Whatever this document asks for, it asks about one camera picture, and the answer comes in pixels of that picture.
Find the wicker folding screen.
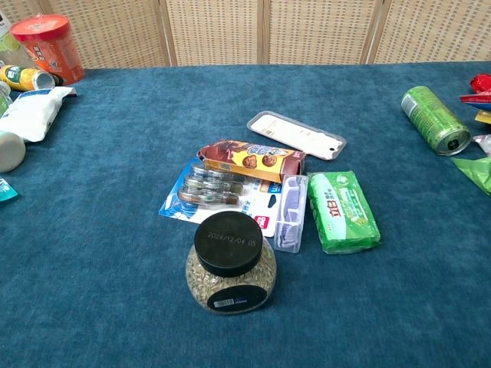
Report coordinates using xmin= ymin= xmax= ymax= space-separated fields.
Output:
xmin=0 ymin=0 xmax=491 ymax=71

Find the red and blue flat packet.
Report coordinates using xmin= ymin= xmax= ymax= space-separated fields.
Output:
xmin=459 ymin=91 xmax=491 ymax=113

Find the orange canister with red lid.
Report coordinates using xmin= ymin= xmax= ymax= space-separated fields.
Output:
xmin=10 ymin=14 xmax=85 ymax=86

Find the green soap package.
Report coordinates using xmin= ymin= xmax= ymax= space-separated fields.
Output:
xmin=306 ymin=170 xmax=382 ymax=255

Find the clear box of floss picks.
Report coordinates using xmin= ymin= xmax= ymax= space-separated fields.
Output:
xmin=273 ymin=174 xmax=309 ymax=255

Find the green drink can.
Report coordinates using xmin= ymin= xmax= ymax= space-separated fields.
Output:
xmin=400 ymin=85 xmax=472 ymax=156

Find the clear crinkled wrapper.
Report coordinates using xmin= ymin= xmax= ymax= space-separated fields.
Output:
xmin=472 ymin=133 xmax=491 ymax=156

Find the yellow small can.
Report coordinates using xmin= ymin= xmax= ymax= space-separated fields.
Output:
xmin=0 ymin=64 xmax=64 ymax=92

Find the clear green-tinted bottle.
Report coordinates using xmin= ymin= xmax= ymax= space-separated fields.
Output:
xmin=0 ymin=80 xmax=12 ymax=117

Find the brown and yellow striped box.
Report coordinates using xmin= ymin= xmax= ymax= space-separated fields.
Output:
xmin=196 ymin=139 xmax=307 ymax=184

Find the green plastic bag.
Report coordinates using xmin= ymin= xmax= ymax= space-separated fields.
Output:
xmin=451 ymin=156 xmax=491 ymax=196

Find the lime print bottle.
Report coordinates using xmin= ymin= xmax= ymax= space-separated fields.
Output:
xmin=0 ymin=11 xmax=35 ymax=70

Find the grey round bottle cap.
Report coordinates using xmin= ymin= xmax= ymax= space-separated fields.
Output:
xmin=0 ymin=130 xmax=27 ymax=173

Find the white flat plastic tray package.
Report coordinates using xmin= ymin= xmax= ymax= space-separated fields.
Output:
xmin=245 ymin=110 xmax=348 ymax=161

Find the blue velvet tablecloth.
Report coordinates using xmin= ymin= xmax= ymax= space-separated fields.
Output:
xmin=0 ymin=61 xmax=491 ymax=368

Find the red crinkled wrapper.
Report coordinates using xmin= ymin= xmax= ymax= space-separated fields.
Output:
xmin=470 ymin=73 xmax=491 ymax=94

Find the teal snack packet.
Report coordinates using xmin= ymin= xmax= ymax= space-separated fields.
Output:
xmin=0 ymin=178 xmax=19 ymax=204

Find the correction tape blister pack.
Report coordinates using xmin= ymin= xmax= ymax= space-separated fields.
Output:
xmin=159 ymin=156 xmax=287 ymax=238

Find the seed jar with black lid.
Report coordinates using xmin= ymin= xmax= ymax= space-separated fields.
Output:
xmin=185 ymin=210 xmax=278 ymax=316

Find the white pouch bag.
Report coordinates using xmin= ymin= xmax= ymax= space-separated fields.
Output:
xmin=0 ymin=86 xmax=77 ymax=143

